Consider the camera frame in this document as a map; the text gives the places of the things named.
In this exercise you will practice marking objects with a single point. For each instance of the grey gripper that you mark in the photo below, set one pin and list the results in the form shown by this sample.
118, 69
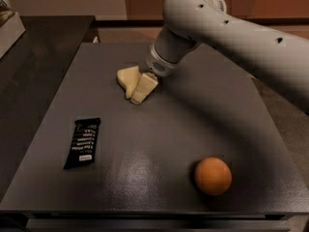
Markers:
156, 64

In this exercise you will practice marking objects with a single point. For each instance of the orange fruit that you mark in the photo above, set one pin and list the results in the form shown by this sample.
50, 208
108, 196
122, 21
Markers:
212, 176

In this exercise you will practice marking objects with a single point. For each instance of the dark wooden side table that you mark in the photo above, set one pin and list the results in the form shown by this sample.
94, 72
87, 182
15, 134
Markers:
30, 75

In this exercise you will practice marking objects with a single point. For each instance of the pale yellow wavy sponge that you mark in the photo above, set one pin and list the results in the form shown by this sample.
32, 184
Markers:
128, 79

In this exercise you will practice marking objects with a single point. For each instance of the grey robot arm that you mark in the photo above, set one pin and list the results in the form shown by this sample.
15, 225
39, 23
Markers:
278, 59

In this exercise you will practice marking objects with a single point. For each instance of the black snack bar wrapper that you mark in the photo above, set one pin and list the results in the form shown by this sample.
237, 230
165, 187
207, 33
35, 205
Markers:
84, 143

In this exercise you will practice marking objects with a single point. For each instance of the white box with items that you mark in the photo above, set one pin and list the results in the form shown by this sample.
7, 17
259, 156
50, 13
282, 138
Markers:
11, 27

